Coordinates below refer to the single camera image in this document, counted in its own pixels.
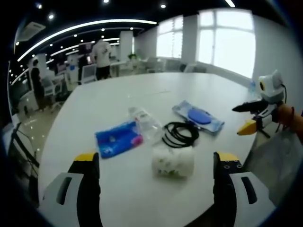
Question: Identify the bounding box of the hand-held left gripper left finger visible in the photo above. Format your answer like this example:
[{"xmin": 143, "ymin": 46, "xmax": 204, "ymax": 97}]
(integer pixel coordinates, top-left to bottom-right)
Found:
[{"xmin": 42, "ymin": 152, "xmax": 103, "ymax": 227}]

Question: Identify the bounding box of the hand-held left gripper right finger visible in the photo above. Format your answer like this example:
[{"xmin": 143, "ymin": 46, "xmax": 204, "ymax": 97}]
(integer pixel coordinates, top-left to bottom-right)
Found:
[{"xmin": 212, "ymin": 151, "xmax": 277, "ymax": 227}]

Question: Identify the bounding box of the blue wet wipes pack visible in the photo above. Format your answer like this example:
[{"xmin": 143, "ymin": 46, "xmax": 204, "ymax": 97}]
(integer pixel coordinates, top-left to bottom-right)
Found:
[{"xmin": 171, "ymin": 99, "xmax": 225, "ymax": 137}]

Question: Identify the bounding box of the blue tissue packet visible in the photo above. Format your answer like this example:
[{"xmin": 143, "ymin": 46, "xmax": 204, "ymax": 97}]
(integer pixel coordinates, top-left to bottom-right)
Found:
[{"xmin": 95, "ymin": 120, "xmax": 144, "ymax": 159}]

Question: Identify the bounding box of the white toilet paper roll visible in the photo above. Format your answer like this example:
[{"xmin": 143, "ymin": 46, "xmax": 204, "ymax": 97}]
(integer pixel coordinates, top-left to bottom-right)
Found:
[{"xmin": 151, "ymin": 145, "xmax": 196, "ymax": 178}]

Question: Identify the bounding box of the clear plastic bag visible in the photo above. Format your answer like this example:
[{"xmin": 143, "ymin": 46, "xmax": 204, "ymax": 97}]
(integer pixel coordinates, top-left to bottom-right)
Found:
[{"xmin": 127, "ymin": 106, "xmax": 163, "ymax": 145}]

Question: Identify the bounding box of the person's right hand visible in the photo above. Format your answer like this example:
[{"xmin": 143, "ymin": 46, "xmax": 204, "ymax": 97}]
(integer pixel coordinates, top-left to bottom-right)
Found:
[{"xmin": 275, "ymin": 104, "xmax": 294, "ymax": 131}]

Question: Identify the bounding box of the small clear bottle blue cap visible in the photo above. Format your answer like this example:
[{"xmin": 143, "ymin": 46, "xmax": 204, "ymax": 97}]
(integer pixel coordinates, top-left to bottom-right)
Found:
[{"xmin": 249, "ymin": 80, "xmax": 258, "ymax": 96}]

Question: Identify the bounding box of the translucent grey plastic bag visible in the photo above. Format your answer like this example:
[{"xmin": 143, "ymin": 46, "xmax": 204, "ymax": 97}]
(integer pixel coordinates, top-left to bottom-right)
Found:
[{"xmin": 245, "ymin": 130, "xmax": 303, "ymax": 207}]

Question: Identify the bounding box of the black metal stand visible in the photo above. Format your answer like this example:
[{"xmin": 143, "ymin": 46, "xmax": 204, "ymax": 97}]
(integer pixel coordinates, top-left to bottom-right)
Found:
[{"xmin": 9, "ymin": 122, "xmax": 40, "ymax": 167}]

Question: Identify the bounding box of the large bright window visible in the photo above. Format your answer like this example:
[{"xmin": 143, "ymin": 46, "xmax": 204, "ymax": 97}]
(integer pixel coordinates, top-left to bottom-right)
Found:
[{"xmin": 157, "ymin": 9, "xmax": 257, "ymax": 79}]

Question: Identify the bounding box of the white table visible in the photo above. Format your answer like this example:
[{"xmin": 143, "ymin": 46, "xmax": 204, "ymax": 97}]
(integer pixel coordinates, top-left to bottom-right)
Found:
[{"xmin": 37, "ymin": 71, "xmax": 261, "ymax": 227}]

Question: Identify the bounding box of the white office chair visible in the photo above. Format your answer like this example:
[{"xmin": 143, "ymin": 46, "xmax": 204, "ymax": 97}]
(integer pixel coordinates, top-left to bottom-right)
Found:
[
  {"xmin": 41, "ymin": 77, "xmax": 63, "ymax": 96},
  {"xmin": 81, "ymin": 64, "xmax": 98, "ymax": 84}
]

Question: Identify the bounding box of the curved ceiling light strip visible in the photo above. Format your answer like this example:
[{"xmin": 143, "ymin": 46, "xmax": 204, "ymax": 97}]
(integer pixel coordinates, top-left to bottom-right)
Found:
[{"xmin": 17, "ymin": 19, "xmax": 158, "ymax": 62}]

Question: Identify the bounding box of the ceiling air vent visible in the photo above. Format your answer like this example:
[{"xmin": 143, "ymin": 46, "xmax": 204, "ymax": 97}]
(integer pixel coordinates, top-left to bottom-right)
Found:
[{"xmin": 23, "ymin": 21, "xmax": 46, "ymax": 36}]

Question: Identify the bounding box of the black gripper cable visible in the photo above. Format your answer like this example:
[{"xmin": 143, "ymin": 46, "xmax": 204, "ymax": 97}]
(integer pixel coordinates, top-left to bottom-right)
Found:
[{"xmin": 280, "ymin": 83, "xmax": 288, "ymax": 105}]

